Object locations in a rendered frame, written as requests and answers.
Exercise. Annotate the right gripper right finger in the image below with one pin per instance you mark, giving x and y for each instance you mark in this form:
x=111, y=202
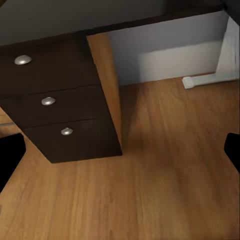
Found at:
x=232, y=149

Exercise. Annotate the desk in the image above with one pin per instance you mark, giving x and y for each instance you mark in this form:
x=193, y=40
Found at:
x=26, y=23

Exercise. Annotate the cabinet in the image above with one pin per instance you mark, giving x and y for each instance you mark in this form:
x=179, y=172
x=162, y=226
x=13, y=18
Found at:
x=7, y=126
x=65, y=97

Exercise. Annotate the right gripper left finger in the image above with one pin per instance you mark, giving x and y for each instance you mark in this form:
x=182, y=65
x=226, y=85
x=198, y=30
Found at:
x=12, y=150

